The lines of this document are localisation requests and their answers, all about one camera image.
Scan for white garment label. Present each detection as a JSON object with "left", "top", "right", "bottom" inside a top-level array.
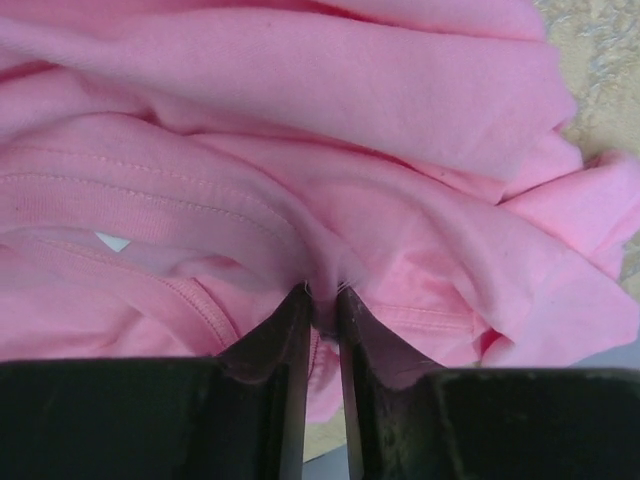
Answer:
[{"left": 95, "top": 232, "right": 131, "bottom": 253}]

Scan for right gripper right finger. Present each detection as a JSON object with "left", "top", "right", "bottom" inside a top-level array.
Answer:
[{"left": 337, "top": 289, "right": 639, "bottom": 479}]

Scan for pink t-shirt garment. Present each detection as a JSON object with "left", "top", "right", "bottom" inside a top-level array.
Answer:
[{"left": 1, "top": 1, "right": 639, "bottom": 422}]

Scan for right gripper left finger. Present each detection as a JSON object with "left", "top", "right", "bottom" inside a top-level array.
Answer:
[{"left": 1, "top": 286, "right": 314, "bottom": 479}]

